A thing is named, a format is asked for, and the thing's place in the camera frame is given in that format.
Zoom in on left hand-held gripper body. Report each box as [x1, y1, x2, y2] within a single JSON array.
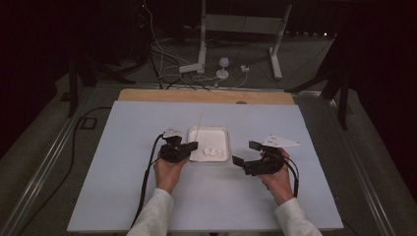
[[159, 127, 192, 164]]

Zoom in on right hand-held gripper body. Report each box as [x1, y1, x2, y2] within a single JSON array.
[[243, 134, 301, 177]]

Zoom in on thin wooden skewer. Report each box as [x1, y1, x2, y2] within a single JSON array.
[[194, 108, 205, 144]]

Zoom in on white square tray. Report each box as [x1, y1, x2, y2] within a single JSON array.
[[186, 125, 231, 163]]

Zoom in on person's left hand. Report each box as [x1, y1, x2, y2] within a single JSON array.
[[152, 151, 191, 195]]

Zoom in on person's right hand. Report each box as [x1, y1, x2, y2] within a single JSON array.
[[258, 147, 295, 207]]

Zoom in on pale blue table mat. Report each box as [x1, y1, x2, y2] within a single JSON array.
[[67, 100, 344, 233]]

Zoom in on white power strip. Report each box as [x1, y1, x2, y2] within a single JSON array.
[[178, 63, 205, 74]]

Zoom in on white round device on base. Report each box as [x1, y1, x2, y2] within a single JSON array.
[[215, 57, 231, 81]]

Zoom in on black square floor socket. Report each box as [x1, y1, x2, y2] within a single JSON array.
[[80, 116, 98, 131]]

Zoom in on black tripod stand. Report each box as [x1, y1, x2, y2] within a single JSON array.
[[66, 48, 137, 118], [284, 32, 352, 131]]

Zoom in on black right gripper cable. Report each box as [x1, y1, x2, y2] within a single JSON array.
[[282, 156, 300, 199]]

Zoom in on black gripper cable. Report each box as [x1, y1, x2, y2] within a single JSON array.
[[130, 132, 165, 229], [282, 156, 300, 199]]

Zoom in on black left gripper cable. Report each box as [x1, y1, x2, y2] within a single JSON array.
[[130, 132, 165, 229]]

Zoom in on aluminium floor rail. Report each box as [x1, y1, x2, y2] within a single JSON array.
[[327, 97, 400, 236], [0, 87, 96, 236]]

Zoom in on black floor cable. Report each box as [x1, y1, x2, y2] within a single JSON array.
[[18, 106, 112, 236]]

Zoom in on white floor cable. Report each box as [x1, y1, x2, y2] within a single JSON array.
[[142, 0, 192, 65]]

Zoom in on white metal stand frame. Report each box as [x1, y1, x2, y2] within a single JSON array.
[[197, 0, 293, 81]]

